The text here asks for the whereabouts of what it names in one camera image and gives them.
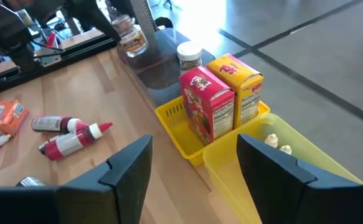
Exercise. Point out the red cereal box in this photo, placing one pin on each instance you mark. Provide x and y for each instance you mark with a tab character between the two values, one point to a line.
206	105

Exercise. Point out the red-tipped food colouring bottle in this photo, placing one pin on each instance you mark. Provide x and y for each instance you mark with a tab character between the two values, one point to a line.
72	143

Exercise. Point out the yellow cereal box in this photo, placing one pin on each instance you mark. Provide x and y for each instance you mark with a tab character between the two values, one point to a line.
243	81

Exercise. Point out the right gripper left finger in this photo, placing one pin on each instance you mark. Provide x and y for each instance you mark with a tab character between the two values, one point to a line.
115	186

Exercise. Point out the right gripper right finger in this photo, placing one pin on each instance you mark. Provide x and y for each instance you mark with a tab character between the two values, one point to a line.
287	193

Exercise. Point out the pink-tipped food colouring bottle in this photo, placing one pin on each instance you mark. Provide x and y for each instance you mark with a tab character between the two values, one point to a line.
53	124

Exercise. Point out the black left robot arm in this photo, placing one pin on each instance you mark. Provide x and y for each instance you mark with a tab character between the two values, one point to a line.
3	31

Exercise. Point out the orange snack box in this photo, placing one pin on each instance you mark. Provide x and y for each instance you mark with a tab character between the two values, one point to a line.
0	118

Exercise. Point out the translucent yellow-green plastic bin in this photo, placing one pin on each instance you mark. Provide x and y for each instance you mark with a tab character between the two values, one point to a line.
228	174

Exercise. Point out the small clear glass jar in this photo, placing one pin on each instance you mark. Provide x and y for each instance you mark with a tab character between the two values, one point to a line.
133	39

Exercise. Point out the green food colouring bottle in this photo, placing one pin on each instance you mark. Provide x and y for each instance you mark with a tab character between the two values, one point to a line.
30	181

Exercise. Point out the yellow slotted plastic basket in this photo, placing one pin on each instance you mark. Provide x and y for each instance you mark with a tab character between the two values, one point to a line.
175	130

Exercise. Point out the orange dropper bottle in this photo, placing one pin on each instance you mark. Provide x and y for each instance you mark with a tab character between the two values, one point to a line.
285	150

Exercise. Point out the grey plastic bin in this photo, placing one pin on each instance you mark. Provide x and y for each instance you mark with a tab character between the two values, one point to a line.
159	77

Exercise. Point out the white-lid spice jar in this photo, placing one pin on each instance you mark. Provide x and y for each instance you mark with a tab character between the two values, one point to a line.
189	56

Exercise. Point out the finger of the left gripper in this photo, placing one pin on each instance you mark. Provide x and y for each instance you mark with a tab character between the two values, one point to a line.
100	21

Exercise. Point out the white-cap dropper bottle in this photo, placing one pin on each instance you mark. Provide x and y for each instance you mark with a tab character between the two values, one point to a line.
271	140

